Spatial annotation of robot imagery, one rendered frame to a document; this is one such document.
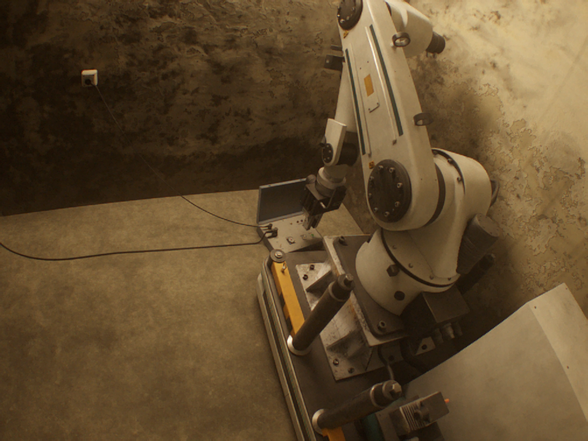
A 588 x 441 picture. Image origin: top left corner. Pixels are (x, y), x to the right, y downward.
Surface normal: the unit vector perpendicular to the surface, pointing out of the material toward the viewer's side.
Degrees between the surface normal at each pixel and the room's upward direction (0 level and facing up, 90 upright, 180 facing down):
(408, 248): 0
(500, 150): 90
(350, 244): 0
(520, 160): 90
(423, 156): 34
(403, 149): 90
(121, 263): 0
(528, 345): 90
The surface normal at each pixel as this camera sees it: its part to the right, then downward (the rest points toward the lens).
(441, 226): -0.80, -0.14
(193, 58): 0.40, 0.72
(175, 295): 0.28, -0.69
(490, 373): -0.92, 0.01
